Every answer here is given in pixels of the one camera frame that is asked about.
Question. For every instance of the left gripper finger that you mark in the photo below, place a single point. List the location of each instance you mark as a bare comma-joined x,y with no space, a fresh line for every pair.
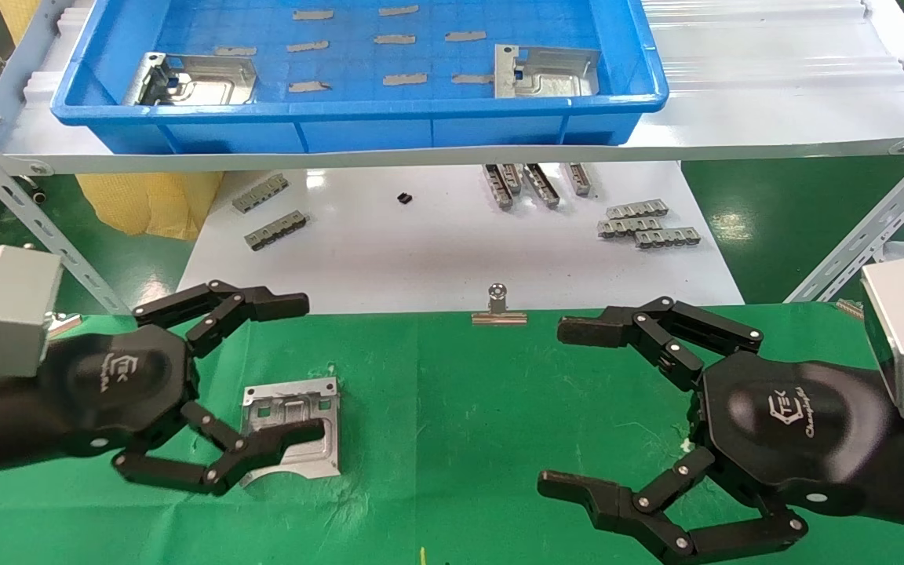
287,438
271,304

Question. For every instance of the blue plastic bin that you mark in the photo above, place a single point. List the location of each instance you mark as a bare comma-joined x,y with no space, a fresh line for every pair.
358,133

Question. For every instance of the grey metal terminal strip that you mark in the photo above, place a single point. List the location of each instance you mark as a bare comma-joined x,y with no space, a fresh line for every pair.
512,179
541,185
851,308
276,231
625,227
668,238
580,179
260,194
497,188
637,209

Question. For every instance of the slotted angle rack brace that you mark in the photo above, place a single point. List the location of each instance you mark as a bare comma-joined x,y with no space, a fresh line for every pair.
44,233
868,227

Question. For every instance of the grey long shelf rail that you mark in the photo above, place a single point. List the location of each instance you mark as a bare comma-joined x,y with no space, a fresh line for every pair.
421,157

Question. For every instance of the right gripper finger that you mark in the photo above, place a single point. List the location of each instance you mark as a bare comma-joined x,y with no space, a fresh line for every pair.
601,502
601,328

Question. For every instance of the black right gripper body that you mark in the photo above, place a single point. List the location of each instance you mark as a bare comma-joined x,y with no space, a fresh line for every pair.
789,431

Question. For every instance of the silver binder clip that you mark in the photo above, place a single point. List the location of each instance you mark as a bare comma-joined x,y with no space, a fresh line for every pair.
67,320
499,316

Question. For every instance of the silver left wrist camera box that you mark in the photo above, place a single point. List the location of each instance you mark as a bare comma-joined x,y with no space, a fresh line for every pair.
16,314

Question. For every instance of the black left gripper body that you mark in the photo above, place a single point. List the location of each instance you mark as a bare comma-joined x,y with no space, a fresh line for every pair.
114,388

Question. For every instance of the yellow bag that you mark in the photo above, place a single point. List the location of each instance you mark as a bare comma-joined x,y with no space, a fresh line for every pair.
16,20
146,204

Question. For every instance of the green cloth mat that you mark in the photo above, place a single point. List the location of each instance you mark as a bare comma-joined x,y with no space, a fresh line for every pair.
452,431

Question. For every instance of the grey tape patch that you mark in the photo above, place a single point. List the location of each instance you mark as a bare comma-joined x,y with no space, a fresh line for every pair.
313,14
235,51
466,36
399,11
405,79
472,78
308,47
395,39
310,86

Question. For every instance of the stamped metal bracket plate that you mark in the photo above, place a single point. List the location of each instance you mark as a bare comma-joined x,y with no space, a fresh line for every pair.
295,404
224,78
562,82

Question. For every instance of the white corrugated shelf board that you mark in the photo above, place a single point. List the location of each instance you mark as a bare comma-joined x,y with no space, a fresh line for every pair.
774,78

